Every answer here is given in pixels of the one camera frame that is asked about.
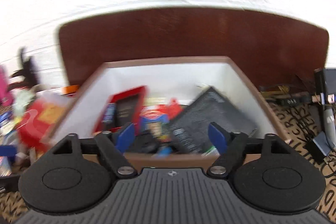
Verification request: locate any black object in box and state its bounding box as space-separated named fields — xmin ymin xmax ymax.
xmin=130 ymin=133 xmax=172 ymax=155

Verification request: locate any black printed packet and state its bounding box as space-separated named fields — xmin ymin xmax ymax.
xmin=169 ymin=86 xmax=259 ymax=156

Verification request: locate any pink object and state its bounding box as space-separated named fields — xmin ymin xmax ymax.
xmin=0 ymin=65 xmax=14 ymax=107

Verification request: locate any black rectangular device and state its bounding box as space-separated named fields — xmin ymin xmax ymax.
xmin=314 ymin=68 xmax=336 ymax=105

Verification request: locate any orange packet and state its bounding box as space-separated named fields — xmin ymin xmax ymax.
xmin=61 ymin=84 xmax=80 ymax=96

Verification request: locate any red box with black panel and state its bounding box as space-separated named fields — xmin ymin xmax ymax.
xmin=94 ymin=85 xmax=148 ymax=134

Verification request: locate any small red pouch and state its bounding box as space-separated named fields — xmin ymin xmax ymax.
xmin=167 ymin=97 xmax=184 ymax=118

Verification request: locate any grey cylindrical object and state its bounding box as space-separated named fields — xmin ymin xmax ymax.
xmin=323 ymin=105 xmax=336 ymax=136

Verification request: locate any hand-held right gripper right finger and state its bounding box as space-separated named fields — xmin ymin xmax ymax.
xmin=207 ymin=122 xmax=290 ymax=179

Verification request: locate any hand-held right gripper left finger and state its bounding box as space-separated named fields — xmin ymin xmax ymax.
xmin=52 ymin=122 xmax=138 ymax=179

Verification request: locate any blue snack packet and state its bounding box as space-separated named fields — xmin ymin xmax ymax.
xmin=140 ymin=112 xmax=171 ymax=142

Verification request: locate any red and yellow packet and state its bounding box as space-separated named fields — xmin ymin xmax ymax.
xmin=18 ymin=97 xmax=75 ymax=152

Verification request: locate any brown box with white inside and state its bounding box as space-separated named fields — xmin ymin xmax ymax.
xmin=41 ymin=55 xmax=290 ymax=170

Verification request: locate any black power adapter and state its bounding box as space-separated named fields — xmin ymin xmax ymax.
xmin=305 ymin=131 xmax=332 ymax=163

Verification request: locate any brown wooden headboard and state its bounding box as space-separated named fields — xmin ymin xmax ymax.
xmin=58 ymin=7 xmax=330 ymax=88

